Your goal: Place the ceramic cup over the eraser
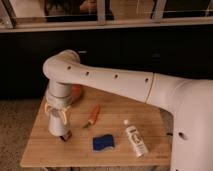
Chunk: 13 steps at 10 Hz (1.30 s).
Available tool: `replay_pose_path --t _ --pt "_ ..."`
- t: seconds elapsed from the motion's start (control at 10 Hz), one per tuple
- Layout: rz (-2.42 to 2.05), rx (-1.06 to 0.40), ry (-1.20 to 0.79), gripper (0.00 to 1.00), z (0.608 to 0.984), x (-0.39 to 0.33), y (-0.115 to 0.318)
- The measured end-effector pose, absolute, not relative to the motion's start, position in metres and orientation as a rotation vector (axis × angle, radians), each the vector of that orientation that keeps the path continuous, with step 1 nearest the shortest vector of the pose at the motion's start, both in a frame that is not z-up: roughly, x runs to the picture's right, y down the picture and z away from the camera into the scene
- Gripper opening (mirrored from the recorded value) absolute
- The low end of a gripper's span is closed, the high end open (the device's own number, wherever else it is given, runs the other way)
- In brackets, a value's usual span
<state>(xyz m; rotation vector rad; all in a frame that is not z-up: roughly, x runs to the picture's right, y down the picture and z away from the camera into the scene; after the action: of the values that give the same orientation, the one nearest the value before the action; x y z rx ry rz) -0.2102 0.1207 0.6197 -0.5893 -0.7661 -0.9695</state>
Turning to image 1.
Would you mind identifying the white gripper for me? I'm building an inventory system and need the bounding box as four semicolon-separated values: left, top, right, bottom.
44;101;71;125

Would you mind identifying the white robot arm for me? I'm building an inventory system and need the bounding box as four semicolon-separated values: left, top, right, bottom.
43;50;213;171

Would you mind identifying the black eraser block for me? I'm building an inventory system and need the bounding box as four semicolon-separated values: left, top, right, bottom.
60;131;72;142

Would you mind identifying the orange wooden bowl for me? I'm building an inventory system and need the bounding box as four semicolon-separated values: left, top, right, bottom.
71;84;83;102

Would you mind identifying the orange carrot toy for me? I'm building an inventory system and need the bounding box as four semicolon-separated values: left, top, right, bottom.
83;105;101;128

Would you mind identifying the wooden table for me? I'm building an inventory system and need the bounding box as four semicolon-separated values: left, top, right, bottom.
20;87;171;168

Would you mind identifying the blue sponge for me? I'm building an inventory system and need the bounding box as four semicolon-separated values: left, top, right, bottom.
92;134;115;151

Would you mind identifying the white plastic bottle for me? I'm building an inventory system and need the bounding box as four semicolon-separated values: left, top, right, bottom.
124;120;148;157

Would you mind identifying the black cabinet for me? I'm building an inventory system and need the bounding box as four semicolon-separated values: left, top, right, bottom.
0;26;213;99

